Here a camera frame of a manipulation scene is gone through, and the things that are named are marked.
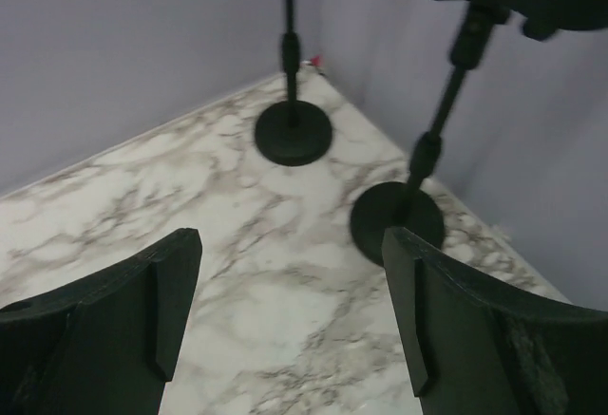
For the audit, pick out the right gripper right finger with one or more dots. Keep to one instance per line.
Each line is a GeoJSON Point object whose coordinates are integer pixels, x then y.
{"type": "Point", "coordinates": [477, 345]}

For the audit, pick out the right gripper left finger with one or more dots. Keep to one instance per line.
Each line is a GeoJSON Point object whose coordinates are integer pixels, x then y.
{"type": "Point", "coordinates": [107, 343]}

